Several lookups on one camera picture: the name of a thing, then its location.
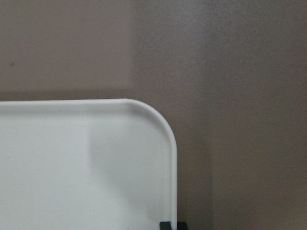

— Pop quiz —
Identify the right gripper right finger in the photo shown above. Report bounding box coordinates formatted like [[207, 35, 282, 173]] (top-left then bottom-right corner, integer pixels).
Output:
[[177, 222, 189, 230]]

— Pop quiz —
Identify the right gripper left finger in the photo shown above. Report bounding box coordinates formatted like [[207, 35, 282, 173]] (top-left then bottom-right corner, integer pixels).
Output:
[[159, 221, 172, 230]]

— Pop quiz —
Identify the cream rabbit tray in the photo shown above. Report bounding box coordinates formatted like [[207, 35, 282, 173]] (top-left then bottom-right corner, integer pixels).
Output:
[[0, 99, 177, 230]]

